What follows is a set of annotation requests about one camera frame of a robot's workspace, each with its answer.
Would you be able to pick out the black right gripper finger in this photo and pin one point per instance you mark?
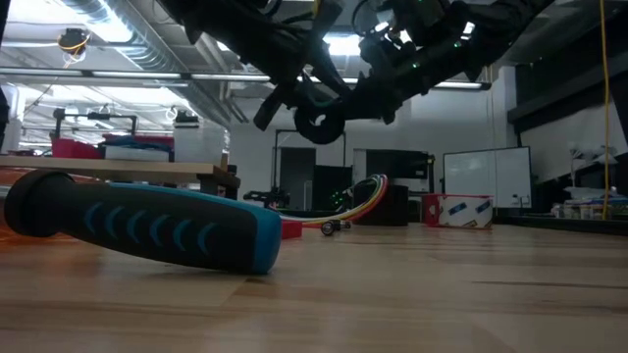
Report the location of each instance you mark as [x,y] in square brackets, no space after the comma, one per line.
[370,103]

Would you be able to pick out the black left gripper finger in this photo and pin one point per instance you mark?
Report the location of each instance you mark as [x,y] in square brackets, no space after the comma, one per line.
[336,73]

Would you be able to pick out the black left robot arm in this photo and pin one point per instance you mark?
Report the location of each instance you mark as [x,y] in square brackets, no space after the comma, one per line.
[235,29]

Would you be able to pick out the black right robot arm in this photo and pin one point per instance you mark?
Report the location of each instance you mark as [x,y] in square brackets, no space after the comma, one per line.
[505,24]

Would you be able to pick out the black background robot station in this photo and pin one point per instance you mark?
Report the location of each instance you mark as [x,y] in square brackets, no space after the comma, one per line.
[310,131]

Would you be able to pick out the black cabinet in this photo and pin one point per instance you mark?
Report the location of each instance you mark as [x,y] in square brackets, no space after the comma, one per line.
[397,164]

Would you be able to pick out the white whiteboard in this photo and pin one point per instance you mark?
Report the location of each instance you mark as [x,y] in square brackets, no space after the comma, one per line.
[486,176]

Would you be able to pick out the white translucent container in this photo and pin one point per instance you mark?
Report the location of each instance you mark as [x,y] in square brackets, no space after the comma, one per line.
[196,144]

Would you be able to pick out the red plastic terminal block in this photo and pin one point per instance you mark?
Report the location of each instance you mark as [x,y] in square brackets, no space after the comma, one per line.
[292,229]

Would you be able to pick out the long ceiling light bar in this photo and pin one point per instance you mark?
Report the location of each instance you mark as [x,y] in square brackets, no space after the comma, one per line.
[147,75]

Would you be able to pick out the blue cloth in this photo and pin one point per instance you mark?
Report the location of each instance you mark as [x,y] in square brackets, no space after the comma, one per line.
[137,142]

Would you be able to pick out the white desk lamp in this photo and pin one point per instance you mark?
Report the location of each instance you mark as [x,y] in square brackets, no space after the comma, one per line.
[589,152]

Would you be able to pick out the wooden workbench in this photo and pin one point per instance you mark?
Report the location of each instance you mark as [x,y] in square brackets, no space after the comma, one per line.
[122,166]

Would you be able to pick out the cluttered side counter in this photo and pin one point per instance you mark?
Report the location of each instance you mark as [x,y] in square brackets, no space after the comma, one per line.
[589,211]

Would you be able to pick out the red storage box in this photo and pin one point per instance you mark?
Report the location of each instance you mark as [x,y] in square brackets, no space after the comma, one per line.
[73,148]

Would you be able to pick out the black aluminium table frame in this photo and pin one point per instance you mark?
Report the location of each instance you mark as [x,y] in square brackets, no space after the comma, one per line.
[564,225]

